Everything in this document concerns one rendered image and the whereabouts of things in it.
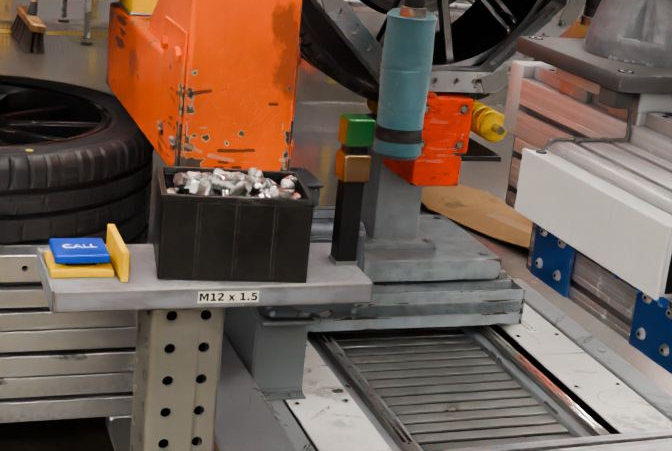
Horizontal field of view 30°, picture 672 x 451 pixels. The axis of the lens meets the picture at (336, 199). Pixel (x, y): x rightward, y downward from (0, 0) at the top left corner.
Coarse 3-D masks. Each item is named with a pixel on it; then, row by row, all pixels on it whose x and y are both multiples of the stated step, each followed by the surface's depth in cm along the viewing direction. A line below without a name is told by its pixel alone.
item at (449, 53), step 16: (400, 0) 239; (448, 0) 242; (480, 0) 244; (496, 0) 245; (512, 0) 254; (528, 0) 249; (544, 0) 246; (448, 16) 243; (464, 16) 265; (480, 16) 260; (496, 16) 246; (512, 16) 247; (528, 16) 246; (384, 32) 239; (448, 32) 244; (464, 32) 259; (480, 32) 255; (496, 32) 250; (512, 32) 246; (448, 48) 245; (464, 48) 251; (480, 48) 248; (496, 48) 246; (432, 64) 243; (448, 64) 244; (464, 64) 245
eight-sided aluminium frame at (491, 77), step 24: (312, 0) 226; (336, 0) 223; (552, 0) 243; (576, 0) 239; (336, 24) 225; (360, 24) 226; (528, 24) 243; (552, 24) 239; (360, 48) 228; (504, 48) 242; (432, 72) 234; (456, 72) 235; (480, 72) 237; (504, 72) 238
